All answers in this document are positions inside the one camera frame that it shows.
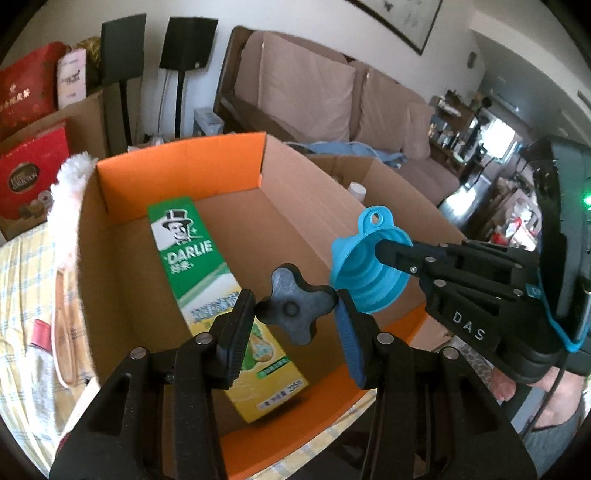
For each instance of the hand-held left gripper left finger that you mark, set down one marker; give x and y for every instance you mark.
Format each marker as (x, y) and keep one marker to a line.
(238, 334)

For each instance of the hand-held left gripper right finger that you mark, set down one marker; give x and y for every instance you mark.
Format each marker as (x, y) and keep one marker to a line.
(351, 344)

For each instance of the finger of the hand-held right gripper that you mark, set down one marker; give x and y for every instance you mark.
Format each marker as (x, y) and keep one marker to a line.
(466, 314)
(443, 258)

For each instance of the black star knob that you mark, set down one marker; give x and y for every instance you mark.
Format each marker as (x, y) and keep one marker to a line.
(291, 307)

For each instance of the blue collapsible funnel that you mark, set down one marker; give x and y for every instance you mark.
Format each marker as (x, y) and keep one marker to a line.
(362, 270)

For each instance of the cardboard box with orange flaps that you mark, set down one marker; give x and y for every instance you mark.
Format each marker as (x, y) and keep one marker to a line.
(286, 194)

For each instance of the small bottle with pink cap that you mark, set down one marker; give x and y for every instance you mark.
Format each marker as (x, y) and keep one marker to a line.
(40, 337)

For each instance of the white fluffy duster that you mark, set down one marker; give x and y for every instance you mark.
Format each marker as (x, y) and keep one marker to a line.
(71, 194)

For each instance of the person's right hand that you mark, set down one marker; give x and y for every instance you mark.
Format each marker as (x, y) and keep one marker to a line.
(503, 387)

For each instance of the open plain cardboard box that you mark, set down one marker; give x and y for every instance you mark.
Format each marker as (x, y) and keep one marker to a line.
(397, 194)

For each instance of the wooden sofa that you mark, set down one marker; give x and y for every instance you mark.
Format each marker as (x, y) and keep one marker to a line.
(429, 175)

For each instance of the green toothpaste box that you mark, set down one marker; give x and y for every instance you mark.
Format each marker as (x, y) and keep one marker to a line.
(189, 258)

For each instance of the clear bottle with white cap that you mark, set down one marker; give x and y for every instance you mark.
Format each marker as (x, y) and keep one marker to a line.
(357, 190)

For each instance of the small beige sofa cushion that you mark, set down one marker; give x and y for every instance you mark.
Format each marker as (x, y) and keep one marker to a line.
(418, 131)

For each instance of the cluttered shelf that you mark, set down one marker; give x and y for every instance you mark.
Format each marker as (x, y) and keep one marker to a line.
(455, 129)

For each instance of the blue cloth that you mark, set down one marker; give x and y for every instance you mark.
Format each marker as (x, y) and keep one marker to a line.
(341, 148)

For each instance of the person's grey clothing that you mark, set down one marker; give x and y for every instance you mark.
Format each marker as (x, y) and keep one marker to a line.
(558, 438)

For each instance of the yellow plaid cloth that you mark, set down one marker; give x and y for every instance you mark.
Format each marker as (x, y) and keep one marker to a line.
(23, 286)

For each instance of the large beige sofa cushion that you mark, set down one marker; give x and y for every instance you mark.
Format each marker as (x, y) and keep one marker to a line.
(295, 87)

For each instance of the black speaker stand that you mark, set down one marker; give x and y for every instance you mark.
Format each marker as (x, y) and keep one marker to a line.
(124, 115)
(180, 106)

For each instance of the red chocolate box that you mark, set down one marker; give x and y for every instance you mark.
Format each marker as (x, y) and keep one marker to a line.
(32, 180)

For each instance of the brown cardboard box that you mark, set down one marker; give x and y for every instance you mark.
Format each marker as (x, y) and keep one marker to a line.
(87, 120)

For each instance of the black box speaker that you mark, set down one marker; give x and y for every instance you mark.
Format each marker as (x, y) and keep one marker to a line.
(189, 44)

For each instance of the pink carton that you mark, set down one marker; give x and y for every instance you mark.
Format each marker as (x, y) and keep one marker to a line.
(71, 81)

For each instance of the large red gift box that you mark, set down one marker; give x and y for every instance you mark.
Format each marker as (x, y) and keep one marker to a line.
(27, 87)

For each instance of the framed wall picture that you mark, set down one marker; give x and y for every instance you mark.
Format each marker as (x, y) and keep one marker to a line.
(406, 23)

